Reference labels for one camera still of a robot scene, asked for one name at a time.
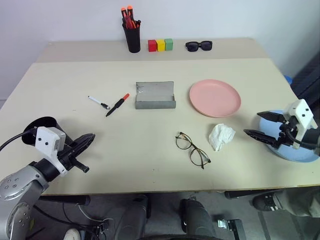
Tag dark chair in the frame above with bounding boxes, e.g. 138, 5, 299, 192
290, 52, 320, 111

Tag crumpled white tissue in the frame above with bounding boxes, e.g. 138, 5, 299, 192
208, 123, 237, 152

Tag pink plate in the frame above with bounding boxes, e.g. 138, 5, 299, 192
188, 78, 242, 119

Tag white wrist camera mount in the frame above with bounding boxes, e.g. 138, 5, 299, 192
34, 126, 68, 176
283, 98, 319, 150

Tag black floor cable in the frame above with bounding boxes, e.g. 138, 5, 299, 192
33, 204, 106, 232

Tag light blue plate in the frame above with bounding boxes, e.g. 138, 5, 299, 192
258, 109, 320, 164

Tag black pen holder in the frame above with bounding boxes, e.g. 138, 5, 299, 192
121, 19, 142, 54

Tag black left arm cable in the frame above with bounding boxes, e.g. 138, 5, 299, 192
0, 130, 38, 152

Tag dark rounded shape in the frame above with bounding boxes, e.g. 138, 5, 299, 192
113, 194, 152, 240
179, 198, 217, 239

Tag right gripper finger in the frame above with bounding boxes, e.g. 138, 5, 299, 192
243, 128, 279, 149
256, 111, 286, 124

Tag black sunglasses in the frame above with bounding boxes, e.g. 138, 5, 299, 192
185, 40, 214, 53

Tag tortoiseshell eyeglasses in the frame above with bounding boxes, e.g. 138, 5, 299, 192
175, 131, 212, 170

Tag white floor cable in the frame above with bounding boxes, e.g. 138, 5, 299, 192
75, 203, 114, 224

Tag white marker with black cap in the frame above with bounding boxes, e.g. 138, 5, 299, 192
87, 95, 111, 110

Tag bystander black shoe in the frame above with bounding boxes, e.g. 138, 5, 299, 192
252, 191, 285, 213

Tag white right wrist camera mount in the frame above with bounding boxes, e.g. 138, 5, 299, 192
283, 98, 319, 150

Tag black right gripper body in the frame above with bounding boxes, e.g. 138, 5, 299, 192
274, 119, 299, 149

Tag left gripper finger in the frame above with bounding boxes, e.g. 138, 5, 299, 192
72, 136, 95, 160
70, 133, 97, 150

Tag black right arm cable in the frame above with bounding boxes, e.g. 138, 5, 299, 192
286, 126, 320, 151

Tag red block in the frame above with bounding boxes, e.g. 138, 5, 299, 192
147, 39, 158, 53

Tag bystander grey trouser leg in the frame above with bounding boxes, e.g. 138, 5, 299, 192
271, 185, 320, 218

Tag black pen with orange cap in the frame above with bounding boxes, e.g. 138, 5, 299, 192
105, 92, 131, 118

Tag grey open glasses case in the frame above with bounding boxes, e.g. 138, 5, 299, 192
134, 80, 177, 111

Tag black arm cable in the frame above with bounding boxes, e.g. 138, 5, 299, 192
0, 130, 38, 152
286, 126, 320, 151

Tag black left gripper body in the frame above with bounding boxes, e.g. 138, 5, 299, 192
58, 139, 91, 175

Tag white shoe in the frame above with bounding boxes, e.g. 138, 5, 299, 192
61, 227, 81, 240

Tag black round cup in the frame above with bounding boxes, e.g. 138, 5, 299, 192
22, 116, 74, 148

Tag metal floor bracket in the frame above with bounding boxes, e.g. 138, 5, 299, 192
216, 218, 244, 240

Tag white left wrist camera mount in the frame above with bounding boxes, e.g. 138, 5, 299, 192
34, 126, 68, 176

